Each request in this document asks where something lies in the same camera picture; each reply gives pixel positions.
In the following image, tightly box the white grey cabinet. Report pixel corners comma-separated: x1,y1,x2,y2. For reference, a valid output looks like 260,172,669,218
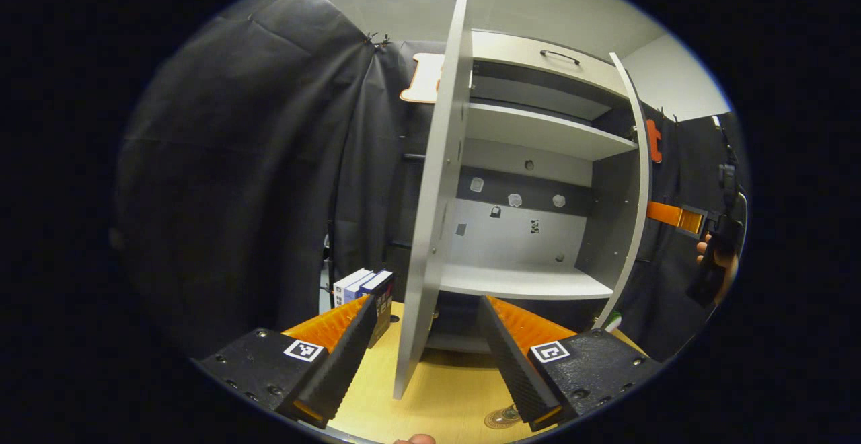
424,29,650,357

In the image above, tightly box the dark box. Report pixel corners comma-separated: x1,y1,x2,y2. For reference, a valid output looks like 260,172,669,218
360,269,396,349

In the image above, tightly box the white cabinet door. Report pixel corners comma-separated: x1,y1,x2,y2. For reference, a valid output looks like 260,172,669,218
592,52,653,330
392,0,474,401

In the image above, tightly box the white cabinet drawer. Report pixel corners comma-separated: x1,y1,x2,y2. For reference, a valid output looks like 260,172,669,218
471,30,630,98

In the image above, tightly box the white cardboard box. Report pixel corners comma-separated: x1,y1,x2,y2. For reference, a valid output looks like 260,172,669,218
333,268,374,309

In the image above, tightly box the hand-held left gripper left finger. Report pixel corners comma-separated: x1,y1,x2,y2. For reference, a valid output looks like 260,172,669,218
194,295,379,430

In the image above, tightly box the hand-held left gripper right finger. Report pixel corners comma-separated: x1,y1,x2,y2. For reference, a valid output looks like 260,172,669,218
479,295,663,431

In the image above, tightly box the blue white box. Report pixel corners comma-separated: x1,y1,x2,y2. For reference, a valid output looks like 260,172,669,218
344,270,384,303

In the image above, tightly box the white cabinet shelf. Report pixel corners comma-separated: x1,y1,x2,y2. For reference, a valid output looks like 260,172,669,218
466,102,638,162
439,262,614,301

